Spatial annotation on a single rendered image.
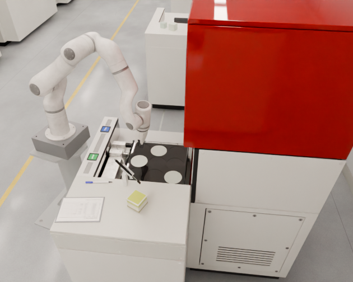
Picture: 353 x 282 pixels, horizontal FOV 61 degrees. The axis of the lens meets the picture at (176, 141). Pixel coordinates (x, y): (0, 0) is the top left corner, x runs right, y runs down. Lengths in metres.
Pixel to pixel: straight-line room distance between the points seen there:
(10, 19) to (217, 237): 4.99
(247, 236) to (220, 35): 1.26
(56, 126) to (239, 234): 1.30
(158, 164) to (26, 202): 1.57
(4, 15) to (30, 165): 3.24
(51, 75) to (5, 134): 2.19
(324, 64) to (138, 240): 1.04
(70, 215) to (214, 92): 0.88
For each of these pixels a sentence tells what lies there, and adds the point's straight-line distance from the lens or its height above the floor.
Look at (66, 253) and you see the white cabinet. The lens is 1.68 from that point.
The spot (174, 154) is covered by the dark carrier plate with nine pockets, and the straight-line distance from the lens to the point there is 1.86.
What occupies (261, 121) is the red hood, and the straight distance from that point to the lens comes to 1.34.
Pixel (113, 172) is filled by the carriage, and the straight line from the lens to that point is 1.81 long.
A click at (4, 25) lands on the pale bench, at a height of 0.34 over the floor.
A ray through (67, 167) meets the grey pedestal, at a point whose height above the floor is 0.67.
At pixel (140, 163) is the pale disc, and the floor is 0.90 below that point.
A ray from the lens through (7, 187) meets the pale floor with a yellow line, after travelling 3.26.
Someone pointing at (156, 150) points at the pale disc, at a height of 0.90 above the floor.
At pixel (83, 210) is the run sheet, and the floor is 0.97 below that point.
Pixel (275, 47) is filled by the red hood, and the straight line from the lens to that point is 1.18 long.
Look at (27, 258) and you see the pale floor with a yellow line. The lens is 2.70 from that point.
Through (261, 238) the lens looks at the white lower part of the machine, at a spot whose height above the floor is 0.54.
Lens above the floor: 2.17
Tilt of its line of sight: 40 degrees down
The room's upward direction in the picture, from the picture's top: 1 degrees clockwise
